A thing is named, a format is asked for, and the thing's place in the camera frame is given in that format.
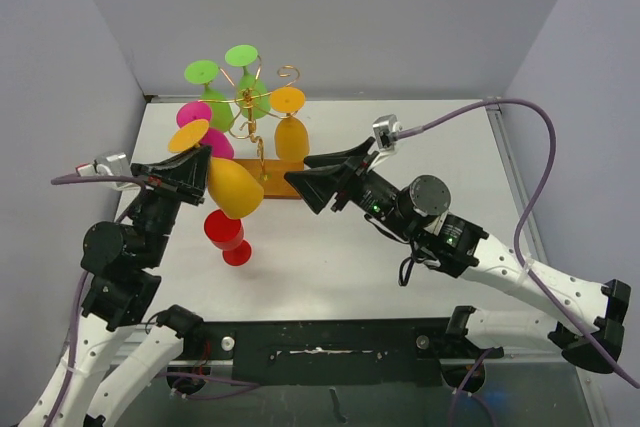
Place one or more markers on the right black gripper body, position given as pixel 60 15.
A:
pixel 369 190

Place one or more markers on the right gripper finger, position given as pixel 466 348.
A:
pixel 357 155
pixel 316 186

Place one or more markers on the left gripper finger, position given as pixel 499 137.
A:
pixel 197 166
pixel 168 169

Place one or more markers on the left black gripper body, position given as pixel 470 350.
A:
pixel 158 210

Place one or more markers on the orange wine glass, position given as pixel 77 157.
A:
pixel 233 188
pixel 291 136

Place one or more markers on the magenta wine glass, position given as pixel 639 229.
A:
pixel 195 122

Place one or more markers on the red wine glass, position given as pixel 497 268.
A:
pixel 228 236

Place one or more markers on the green wine glass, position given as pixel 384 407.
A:
pixel 204 72
pixel 251 92

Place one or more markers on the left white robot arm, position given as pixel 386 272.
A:
pixel 116 289

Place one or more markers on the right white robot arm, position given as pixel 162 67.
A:
pixel 579 319

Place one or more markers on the gold wire wine glass rack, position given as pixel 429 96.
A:
pixel 268 172

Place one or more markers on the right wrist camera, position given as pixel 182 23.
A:
pixel 386 129

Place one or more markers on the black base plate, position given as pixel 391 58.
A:
pixel 330 353

